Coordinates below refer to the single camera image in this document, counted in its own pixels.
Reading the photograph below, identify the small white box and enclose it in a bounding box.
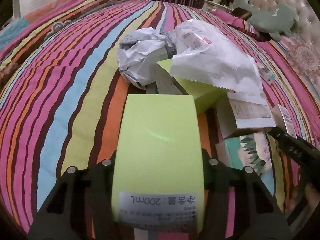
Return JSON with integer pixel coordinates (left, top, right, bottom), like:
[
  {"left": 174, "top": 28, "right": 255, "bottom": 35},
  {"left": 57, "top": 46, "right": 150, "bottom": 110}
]
[{"left": 271, "top": 105, "right": 297, "bottom": 139}]

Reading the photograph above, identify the green forest tissue pack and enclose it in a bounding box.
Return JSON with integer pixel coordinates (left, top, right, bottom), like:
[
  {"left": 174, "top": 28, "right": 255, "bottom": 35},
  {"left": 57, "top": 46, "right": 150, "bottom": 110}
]
[{"left": 215, "top": 133, "right": 274, "bottom": 194}]

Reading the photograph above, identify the tall light green box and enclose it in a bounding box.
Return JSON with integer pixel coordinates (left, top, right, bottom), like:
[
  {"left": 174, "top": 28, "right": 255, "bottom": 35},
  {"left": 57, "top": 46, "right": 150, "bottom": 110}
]
[{"left": 112, "top": 94, "right": 204, "bottom": 232}]

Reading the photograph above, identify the silver white carton box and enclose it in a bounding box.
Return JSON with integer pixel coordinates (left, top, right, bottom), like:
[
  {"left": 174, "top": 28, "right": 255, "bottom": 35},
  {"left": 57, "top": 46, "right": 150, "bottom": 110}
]
[{"left": 216, "top": 93, "right": 276, "bottom": 139}]

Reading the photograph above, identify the white plastic bag with print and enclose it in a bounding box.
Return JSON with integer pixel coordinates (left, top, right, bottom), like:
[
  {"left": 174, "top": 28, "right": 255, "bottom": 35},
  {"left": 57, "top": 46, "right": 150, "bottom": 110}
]
[{"left": 170, "top": 20, "right": 263, "bottom": 106}]

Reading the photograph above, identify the white paper ball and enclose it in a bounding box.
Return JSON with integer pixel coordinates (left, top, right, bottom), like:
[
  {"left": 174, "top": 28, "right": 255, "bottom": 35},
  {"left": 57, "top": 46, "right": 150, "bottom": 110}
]
[{"left": 117, "top": 27, "right": 177, "bottom": 89}]

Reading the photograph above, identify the person right hand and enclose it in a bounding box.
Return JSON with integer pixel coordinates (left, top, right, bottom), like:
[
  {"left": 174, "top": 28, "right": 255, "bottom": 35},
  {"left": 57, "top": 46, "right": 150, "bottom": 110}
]
[{"left": 286, "top": 183, "right": 319, "bottom": 213}]

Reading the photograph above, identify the small tissue pack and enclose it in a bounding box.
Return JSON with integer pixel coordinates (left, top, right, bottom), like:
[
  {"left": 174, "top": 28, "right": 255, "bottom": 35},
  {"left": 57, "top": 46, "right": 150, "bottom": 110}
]
[{"left": 256, "top": 62, "right": 275, "bottom": 85}]

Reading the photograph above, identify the floral pink pillow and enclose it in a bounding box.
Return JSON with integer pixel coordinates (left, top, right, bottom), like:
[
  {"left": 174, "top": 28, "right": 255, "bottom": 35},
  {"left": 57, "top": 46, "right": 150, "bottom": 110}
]
[{"left": 257, "top": 33, "right": 320, "bottom": 100}]

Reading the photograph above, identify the striped colourful bedspread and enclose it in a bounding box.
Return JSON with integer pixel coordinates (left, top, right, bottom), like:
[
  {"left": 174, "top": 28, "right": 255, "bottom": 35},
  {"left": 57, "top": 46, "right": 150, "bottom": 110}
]
[{"left": 1, "top": 0, "right": 319, "bottom": 233}]

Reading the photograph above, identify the green plush toy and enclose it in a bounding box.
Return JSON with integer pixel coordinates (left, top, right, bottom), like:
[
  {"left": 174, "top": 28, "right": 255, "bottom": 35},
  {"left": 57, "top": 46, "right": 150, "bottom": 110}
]
[{"left": 233, "top": 0, "right": 299, "bottom": 41}]

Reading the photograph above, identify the small pink pillow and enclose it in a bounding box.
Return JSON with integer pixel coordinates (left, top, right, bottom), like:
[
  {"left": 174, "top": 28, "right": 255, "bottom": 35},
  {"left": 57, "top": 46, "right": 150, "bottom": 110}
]
[{"left": 211, "top": 10, "right": 267, "bottom": 42}]

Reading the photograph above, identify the tufted beige headboard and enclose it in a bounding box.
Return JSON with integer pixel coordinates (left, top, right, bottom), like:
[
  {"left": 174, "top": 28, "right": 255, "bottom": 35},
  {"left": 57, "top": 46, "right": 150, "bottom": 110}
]
[{"left": 249, "top": 0, "right": 319, "bottom": 55}]

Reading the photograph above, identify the far white nightstand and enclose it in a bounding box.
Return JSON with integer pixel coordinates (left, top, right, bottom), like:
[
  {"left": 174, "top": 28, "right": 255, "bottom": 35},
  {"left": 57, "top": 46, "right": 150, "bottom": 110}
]
[{"left": 202, "top": 0, "right": 233, "bottom": 13}]

